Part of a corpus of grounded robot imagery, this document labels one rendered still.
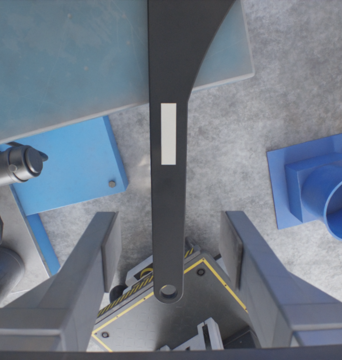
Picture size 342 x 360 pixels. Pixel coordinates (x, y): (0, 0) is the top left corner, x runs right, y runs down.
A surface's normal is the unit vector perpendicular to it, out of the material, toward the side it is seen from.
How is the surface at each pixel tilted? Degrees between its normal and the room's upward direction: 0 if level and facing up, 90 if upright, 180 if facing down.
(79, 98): 0
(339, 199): 0
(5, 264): 90
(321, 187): 90
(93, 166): 0
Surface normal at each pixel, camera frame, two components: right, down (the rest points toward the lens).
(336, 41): 0.03, 0.27
